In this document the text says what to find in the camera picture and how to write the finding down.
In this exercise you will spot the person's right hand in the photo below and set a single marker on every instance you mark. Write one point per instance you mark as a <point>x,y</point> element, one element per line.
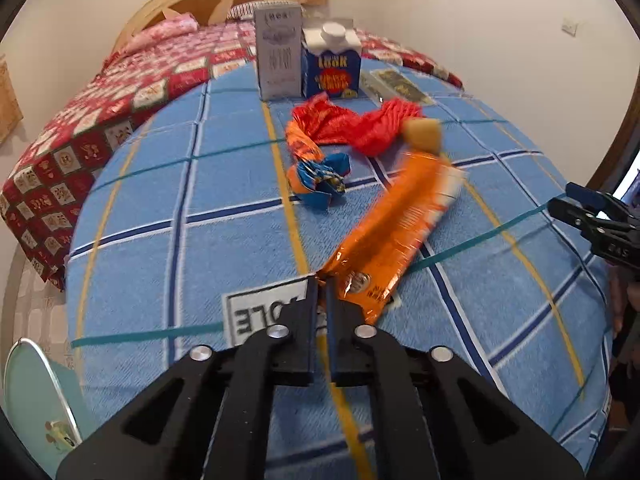
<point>620,300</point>

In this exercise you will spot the shiny red foil wrapper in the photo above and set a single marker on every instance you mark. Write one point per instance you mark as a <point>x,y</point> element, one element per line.
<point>325,120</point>

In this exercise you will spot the pink pillow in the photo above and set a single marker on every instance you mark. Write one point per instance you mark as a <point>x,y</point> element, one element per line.
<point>160,32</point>

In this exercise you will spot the white wall socket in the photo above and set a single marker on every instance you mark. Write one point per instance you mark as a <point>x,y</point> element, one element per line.
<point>570,26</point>

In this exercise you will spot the orange snack packet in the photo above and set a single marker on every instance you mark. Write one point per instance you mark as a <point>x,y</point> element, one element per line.
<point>395,240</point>

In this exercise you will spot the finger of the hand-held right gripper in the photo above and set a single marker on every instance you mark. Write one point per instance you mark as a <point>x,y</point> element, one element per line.
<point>580,220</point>
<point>600,202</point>

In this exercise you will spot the blue checked blanket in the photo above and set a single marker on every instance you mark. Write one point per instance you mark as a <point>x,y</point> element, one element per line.
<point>200,260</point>

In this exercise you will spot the cream wooden headboard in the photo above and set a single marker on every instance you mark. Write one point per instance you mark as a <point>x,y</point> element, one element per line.
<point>150,10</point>

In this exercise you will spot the teal enamel basin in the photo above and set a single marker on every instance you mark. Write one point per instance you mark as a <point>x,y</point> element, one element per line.
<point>30,390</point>

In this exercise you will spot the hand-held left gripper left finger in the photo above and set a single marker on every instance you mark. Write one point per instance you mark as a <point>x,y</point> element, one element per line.
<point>306,322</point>

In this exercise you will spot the wide beige patterned curtain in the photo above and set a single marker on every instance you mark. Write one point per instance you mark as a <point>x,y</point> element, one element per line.
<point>9,100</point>

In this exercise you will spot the clear packet with dark contents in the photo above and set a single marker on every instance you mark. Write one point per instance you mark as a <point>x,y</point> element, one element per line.
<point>395,82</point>

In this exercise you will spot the striped pillow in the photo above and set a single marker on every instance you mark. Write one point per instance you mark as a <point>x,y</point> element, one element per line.
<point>242,10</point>

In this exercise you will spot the grey and white carton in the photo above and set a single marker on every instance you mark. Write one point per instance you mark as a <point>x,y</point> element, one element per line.
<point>277,50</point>

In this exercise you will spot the blue and orange crumpled wrapper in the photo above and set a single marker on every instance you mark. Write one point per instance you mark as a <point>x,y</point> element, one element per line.
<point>310,180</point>

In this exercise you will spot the red crumpled plastic bag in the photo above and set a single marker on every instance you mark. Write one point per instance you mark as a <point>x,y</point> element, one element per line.
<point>380,130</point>

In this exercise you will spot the tan round lump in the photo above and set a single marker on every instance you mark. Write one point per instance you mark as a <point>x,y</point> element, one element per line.
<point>422,135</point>

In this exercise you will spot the blue carton with white cap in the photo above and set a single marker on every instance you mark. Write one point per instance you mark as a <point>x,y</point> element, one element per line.
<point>330,70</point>

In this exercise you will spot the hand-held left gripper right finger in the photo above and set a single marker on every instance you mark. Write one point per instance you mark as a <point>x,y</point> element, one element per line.
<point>334,325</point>

